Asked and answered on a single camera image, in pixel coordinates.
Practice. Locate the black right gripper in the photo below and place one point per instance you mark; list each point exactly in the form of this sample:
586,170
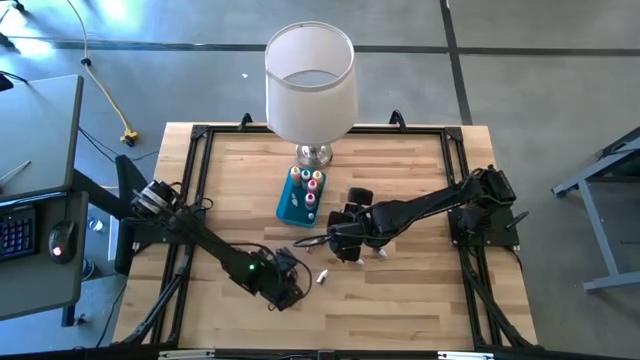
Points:
345,232

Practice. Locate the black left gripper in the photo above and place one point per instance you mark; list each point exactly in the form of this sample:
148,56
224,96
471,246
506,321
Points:
280,285

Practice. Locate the teal plastic bin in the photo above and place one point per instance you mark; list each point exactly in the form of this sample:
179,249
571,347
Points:
287,207

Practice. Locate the orange food coloring bottle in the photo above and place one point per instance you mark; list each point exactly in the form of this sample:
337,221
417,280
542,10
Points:
317,176

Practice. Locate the green food coloring bottle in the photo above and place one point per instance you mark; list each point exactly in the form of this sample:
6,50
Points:
305,175

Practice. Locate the yellow food coloring bottle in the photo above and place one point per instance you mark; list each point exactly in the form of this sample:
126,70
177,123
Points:
295,173

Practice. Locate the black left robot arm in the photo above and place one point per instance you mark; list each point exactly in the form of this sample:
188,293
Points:
210,240

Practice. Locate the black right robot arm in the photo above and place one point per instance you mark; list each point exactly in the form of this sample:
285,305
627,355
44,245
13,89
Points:
425,205

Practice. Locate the black clamp hook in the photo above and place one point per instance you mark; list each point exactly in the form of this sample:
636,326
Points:
246,120
398,119

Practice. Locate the white shade metal table lamp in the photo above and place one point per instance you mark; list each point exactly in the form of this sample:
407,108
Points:
310,100

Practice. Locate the black equipment stand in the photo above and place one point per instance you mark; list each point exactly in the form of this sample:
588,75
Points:
124,255

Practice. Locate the silver round cap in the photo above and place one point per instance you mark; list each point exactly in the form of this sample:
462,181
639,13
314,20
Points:
95,225

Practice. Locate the black computer mouse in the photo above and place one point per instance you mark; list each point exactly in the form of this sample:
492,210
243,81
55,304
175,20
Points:
62,242

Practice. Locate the dark grey desk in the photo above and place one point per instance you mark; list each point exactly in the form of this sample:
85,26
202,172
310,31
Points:
30,285

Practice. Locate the black keyboard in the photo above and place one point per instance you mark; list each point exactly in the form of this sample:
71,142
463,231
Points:
17,232

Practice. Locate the white bracket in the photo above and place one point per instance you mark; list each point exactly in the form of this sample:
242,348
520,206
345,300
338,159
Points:
186,355
466,355

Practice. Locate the black aluminium rig frame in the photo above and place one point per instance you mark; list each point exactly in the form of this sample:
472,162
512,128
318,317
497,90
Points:
225,130

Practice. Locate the blue-grey table frame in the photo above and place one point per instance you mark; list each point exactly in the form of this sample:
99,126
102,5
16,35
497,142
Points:
597,235

